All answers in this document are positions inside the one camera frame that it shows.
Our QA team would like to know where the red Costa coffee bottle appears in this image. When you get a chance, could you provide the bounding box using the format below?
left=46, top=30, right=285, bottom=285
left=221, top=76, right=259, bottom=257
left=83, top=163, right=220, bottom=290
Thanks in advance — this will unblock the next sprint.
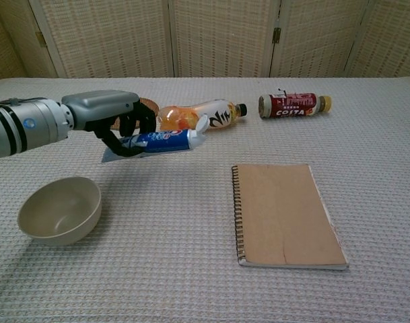
left=258, top=89, right=333, bottom=119

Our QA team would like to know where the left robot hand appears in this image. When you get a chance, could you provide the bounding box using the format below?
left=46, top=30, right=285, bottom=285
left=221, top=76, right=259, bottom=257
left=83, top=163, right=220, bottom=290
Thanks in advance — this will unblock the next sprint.
left=61, top=89, right=158, bottom=159

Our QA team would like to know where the round woven rattan coaster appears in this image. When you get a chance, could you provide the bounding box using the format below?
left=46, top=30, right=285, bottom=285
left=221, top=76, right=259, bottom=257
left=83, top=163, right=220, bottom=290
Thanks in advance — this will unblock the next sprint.
left=109, top=97, right=160, bottom=131

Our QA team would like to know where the blue white toothpaste tube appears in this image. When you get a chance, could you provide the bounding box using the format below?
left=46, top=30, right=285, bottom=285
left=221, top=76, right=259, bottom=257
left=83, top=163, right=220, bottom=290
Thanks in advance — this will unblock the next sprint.
left=100, top=116, right=209, bottom=164

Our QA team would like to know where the woven folding screen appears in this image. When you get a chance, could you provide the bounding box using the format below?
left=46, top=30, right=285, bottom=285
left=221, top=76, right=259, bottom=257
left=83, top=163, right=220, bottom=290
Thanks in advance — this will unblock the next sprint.
left=0, top=0, right=410, bottom=83

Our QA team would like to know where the white woven tablecloth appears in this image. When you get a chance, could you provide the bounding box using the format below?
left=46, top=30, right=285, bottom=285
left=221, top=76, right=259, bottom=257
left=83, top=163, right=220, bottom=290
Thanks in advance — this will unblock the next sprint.
left=0, top=76, right=410, bottom=323

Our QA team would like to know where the orange juice bottle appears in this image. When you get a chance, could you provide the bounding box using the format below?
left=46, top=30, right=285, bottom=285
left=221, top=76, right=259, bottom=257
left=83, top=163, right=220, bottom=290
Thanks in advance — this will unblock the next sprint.
left=156, top=99, right=248, bottom=132

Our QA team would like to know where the kraft spiral notebook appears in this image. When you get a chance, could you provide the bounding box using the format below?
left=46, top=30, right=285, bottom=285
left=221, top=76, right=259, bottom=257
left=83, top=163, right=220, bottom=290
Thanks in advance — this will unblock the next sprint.
left=230, top=164, right=350, bottom=271

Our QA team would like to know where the beige bowl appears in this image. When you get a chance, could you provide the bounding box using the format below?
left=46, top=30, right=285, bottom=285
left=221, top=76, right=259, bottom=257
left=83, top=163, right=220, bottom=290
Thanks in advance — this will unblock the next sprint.
left=17, top=177, right=102, bottom=246

